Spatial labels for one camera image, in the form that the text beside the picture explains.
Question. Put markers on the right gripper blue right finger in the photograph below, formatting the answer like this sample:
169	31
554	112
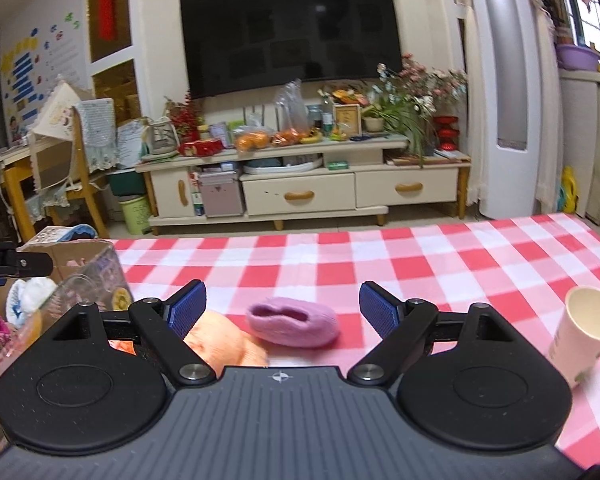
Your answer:
403	328

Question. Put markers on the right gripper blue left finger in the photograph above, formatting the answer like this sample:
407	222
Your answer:
160	328

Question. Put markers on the orange rolled towel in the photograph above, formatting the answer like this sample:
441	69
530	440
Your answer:
221	343

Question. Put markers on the cardboard box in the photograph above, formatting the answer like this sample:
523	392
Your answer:
68	257

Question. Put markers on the floral packaging bag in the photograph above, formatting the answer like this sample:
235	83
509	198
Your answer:
102	282

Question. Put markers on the pink knitted sock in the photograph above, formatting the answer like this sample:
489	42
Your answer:
293	323

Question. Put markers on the green bin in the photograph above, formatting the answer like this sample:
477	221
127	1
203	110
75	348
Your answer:
136	213

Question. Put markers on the red white checkered tablecloth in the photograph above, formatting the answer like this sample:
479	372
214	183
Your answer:
523	267

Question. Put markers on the pink storage box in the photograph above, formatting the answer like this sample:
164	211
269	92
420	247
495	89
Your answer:
221	194

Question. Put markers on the wooden chair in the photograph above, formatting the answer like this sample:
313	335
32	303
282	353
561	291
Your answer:
51	163

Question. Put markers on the cream TV cabinet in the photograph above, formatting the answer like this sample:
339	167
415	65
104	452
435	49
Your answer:
329	179

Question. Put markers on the red gift box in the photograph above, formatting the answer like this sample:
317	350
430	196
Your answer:
201	148

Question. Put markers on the paper cup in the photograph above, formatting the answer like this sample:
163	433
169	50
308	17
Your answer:
575	348

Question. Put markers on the red lantern ornament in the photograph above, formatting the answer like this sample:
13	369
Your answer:
447	133

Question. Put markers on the bag of oranges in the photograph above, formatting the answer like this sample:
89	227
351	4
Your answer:
252	140

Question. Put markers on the red berry plant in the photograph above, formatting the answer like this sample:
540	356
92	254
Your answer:
184	116

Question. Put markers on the framed picture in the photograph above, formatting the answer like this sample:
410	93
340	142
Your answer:
348	119

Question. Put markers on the potted flower plant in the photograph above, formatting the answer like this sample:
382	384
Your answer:
406	100

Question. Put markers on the clear plastic bag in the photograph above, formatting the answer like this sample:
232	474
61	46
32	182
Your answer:
290	109

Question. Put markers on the black flat television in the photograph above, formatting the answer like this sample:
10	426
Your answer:
238	45

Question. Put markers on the white standing air conditioner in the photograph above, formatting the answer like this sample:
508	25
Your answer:
515	135

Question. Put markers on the purple plastic basin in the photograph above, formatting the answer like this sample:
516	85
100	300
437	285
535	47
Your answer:
573	57

